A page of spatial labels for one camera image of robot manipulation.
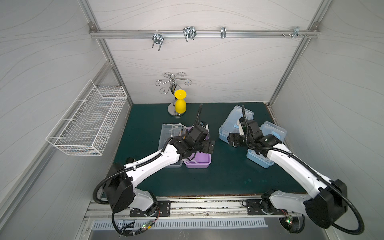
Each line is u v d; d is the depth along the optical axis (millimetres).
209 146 697
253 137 595
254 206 732
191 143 584
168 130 989
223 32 781
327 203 389
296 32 764
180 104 963
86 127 684
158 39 797
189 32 765
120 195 394
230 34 765
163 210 735
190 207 749
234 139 717
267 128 956
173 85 955
